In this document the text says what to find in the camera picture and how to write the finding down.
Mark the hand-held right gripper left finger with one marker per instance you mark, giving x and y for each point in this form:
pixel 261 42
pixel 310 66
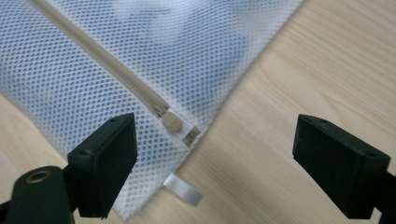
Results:
pixel 104 165

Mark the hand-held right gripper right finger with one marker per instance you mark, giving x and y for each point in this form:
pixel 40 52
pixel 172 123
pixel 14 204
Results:
pixel 339 165

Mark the white mesh laundry bag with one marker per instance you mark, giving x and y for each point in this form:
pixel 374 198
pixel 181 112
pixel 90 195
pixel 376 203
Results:
pixel 130 46

